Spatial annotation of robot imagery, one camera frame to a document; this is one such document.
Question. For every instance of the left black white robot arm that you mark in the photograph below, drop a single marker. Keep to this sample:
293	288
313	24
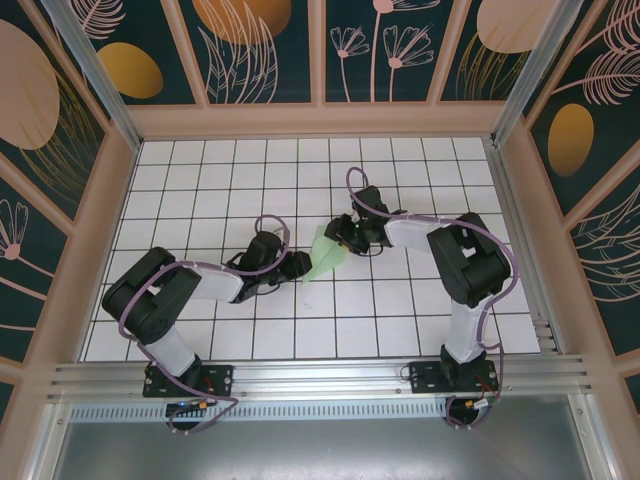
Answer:
172	352

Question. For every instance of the long aluminium mounting rail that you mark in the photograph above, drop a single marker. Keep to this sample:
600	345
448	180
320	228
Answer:
320	375

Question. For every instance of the wall panel single pink flower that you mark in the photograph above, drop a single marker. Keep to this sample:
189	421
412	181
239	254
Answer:
20	280

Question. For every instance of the wall panel big orange circle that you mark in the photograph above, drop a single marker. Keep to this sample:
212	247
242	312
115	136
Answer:
250	50

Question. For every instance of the wall panel orange oval pink leaf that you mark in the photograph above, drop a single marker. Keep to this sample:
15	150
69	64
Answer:
600	100

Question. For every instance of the aluminium side rail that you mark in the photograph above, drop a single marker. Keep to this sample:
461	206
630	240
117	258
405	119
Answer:
517	235

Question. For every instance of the grey metal sheet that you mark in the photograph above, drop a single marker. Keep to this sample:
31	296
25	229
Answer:
320	450

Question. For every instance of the wall panel pink flowers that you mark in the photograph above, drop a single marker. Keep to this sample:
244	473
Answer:
380	50

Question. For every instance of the small yellow power connector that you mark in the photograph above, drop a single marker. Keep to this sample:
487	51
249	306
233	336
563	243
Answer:
202	405
470	404

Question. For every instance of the wall panel pink leaf outlines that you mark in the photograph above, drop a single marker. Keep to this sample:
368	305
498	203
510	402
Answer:
610	270

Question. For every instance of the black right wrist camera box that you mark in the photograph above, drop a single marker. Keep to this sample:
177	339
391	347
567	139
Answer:
372	202

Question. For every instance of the light green paper sheet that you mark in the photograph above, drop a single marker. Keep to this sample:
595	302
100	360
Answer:
325	257

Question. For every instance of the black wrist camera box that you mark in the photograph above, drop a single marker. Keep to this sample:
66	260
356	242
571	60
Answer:
372	202
265	252

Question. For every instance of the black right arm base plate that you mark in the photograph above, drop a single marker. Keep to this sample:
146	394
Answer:
425	380

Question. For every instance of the wall panel large pink oval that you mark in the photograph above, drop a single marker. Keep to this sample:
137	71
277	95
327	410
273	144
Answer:
30	100

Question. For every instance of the wall panel pink oval gold lines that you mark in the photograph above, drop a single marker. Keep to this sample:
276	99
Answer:
490	50

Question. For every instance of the wall panel small orange oval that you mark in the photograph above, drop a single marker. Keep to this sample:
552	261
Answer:
130	70

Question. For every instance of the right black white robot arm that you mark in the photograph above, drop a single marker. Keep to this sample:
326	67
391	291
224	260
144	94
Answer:
465	335

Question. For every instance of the aluminium corner post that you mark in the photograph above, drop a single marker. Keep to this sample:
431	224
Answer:
100	85
531	65

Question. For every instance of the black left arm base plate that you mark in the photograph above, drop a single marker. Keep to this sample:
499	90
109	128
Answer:
220	380

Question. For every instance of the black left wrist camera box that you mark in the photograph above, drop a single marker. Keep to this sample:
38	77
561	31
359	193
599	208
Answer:
265	252

